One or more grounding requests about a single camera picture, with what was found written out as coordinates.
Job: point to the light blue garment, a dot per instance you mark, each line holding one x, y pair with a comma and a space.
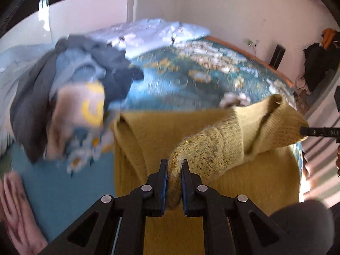
71, 63

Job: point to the orange hanging item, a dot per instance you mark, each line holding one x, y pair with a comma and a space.
328, 36

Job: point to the mustard yellow knit sweater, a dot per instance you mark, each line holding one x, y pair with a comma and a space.
143, 143

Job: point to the person's grey trouser leg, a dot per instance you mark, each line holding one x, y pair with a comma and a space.
305, 225

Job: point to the cream garment with yellow print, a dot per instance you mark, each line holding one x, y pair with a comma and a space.
71, 111

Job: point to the pink cloth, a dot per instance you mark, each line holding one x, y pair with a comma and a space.
18, 212

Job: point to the pile of mixed clothes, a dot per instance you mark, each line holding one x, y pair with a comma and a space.
26, 106

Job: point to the black wall object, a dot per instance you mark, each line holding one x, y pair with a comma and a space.
276, 56

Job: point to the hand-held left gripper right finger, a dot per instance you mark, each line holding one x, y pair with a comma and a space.
183, 191

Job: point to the pale blue quilt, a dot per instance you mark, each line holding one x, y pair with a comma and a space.
148, 34

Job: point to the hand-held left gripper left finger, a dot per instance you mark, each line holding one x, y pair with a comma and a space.
164, 191

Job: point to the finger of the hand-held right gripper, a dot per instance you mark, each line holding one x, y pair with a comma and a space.
318, 132

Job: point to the dark hanging clothes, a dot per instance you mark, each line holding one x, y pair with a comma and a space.
318, 63

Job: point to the blue patterned bed blanket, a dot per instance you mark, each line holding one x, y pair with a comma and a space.
186, 85

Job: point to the wooden bed frame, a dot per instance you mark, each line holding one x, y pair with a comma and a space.
255, 58

